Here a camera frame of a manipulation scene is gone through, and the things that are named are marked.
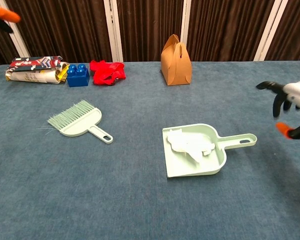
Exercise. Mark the mint green plastic dustpan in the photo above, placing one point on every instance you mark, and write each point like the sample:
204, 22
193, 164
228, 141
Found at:
205, 168

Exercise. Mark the white tissue paper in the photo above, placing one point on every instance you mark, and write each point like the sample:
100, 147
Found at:
187, 143

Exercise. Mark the mint green hand broom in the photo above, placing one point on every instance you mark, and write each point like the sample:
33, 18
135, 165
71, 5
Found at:
80, 123

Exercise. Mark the brown kraft paper gift box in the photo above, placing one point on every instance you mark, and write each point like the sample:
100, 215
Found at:
176, 67

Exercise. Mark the blue velvet tablecloth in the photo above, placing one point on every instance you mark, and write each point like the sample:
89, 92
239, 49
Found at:
140, 205

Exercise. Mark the crumpled red cloth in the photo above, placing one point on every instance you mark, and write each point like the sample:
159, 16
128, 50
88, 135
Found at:
102, 72

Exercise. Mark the blue toy building block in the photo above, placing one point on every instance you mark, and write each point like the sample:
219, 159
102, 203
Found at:
77, 78

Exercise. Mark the dark brown pleated curtain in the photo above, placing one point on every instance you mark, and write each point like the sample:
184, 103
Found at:
72, 27

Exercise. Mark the white and yellow crumpled package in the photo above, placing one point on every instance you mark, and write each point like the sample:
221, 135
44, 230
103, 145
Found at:
32, 77

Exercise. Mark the dark printed snack bag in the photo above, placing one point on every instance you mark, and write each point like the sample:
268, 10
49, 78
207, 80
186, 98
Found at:
32, 63

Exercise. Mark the white frame post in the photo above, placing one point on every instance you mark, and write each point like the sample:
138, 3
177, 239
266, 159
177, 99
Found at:
17, 40
186, 20
113, 30
271, 30

